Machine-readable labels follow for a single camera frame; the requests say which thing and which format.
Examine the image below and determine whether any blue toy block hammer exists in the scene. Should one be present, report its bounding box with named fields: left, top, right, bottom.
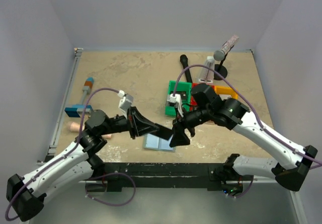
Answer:
left=64, top=77, right=94, bottom=118

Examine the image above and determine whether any white metronome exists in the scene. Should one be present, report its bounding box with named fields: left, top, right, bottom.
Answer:
left=197, top=56, right=215, bottom=85

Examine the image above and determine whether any yellow plastic bin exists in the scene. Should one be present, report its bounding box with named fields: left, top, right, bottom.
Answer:
left=214, top=86, right=238, bottom=100

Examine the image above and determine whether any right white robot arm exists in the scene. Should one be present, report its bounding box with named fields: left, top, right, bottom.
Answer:
left=167, top=84, right=317, bottom=192

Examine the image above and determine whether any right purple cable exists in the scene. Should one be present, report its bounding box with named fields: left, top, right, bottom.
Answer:
left=173, top=64, right=322, bottom=199

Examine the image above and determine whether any aluminium frame rail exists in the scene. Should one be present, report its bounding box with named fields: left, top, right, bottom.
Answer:
left=36, top=48, right=84, bottom=167

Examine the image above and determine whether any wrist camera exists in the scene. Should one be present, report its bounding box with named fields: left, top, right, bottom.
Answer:
left=117, top=90, right=133, bottom=119
left=168, top=95, right=184, bottom=117

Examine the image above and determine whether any silver microphone on stand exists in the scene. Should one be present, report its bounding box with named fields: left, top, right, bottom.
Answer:
left=213, top=35, right=239, bottom=61

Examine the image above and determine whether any sage green card holder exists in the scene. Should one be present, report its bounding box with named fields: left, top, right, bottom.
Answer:
left=143, top=134, right=176, bottom=152

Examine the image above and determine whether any black VIP card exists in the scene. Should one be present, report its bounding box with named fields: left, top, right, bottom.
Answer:
left=152, top=124, right=174, bottom=140
left=170, top=91, right=189, bottom=103

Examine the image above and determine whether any beige wooden handle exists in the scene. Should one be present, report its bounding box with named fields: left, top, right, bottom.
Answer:
left=67, top=122, right=112, bottom=139

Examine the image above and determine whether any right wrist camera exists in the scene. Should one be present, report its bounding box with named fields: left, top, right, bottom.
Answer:
left=168, top=95, right=184, bottom=117

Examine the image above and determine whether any red plastic bin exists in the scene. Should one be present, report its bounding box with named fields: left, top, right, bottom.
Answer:
left=190, top=83, right=215, bottom=107

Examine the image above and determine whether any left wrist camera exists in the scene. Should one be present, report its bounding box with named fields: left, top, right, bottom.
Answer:
left=117, top=90, right=133, bottom=119

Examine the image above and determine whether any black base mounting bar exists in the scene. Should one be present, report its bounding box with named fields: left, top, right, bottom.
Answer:
left=74, top=162, right=245, bottom=192

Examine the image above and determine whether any black handheld microphone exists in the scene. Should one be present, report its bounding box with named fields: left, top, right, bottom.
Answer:
left=180, top=54, right=193, bottom=83

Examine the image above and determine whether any green plastic bin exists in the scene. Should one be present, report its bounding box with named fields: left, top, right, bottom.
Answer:
left=165, top=81, right=192, bottom=117

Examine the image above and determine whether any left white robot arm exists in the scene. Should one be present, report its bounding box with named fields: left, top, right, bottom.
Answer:
left=6, top=107, right=162, bottom=221

